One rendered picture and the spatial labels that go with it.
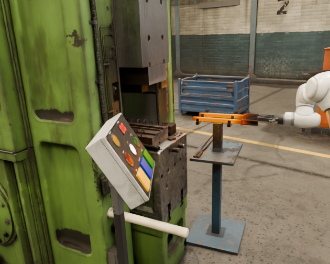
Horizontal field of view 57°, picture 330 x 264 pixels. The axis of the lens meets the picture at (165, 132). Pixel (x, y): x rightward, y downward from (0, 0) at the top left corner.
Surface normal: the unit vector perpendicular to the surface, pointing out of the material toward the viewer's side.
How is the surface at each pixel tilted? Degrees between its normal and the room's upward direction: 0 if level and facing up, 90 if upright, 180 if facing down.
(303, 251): 0
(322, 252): 0
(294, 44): 89
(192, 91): 89
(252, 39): 90
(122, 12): 90
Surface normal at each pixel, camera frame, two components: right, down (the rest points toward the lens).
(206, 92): -0.53, 0.26
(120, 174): -0.04, 0.31
